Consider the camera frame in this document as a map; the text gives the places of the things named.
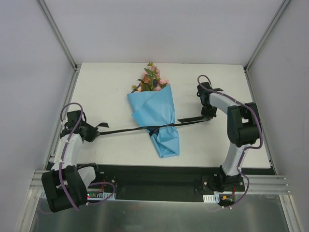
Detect black ribbon gold lettering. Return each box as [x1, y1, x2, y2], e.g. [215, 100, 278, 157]
[96, 116, 213, 137]

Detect blue wrapping paper sheet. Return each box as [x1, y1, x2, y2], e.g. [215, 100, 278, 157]
[127, 85, 180, 158]

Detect fake flower stem pink roses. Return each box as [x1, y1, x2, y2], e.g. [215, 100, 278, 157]
[144, 61, 169, 91]

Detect fake flower stem orange blooms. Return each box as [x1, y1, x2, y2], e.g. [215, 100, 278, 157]
[132, 72, 155, 93]

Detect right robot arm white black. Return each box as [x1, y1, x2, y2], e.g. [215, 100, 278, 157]
[197, 82, 263, 192]

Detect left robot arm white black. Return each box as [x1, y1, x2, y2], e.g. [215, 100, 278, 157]
[42, 110, 102, 213]

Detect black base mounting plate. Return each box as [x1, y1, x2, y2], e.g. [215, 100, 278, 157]
[79, 164, 251, 201]

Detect left white cable duct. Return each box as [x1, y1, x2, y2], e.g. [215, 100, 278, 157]
[87, 191, 116, 201]

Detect white cable duct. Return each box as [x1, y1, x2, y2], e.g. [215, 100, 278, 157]
[87, 191, 116, 201]
[203, 194, 220, 203]

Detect right white cable duct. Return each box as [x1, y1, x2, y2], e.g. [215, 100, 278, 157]
[203, 194, 220, 203]

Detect aluminium front rail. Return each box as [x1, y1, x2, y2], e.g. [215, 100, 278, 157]
[30, 170, 290, 194]

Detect left aluminium frame post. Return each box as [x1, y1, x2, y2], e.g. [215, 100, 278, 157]
[36, 0, 78, 71]

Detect aluminium frame post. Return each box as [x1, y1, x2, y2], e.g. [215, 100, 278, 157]
[36, 0, 78, 71]
[244, 0, 293, 73]

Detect right aluminium frame post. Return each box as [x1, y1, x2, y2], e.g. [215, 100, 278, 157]
[244, 0, 293, 73]

